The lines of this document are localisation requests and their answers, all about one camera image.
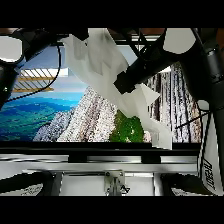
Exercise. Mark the white shirt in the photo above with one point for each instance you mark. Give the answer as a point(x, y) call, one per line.
point(96, 56)

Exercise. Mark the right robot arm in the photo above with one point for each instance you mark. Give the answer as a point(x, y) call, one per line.
point(180, 40)

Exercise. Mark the silver frame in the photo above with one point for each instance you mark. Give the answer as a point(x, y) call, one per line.
point(100, 165)

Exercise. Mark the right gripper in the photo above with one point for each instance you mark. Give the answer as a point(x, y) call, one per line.
point(130, 80)

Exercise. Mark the wooden clothes hanger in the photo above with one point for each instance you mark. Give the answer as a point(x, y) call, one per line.
point(33, 89)
point(36, 79)

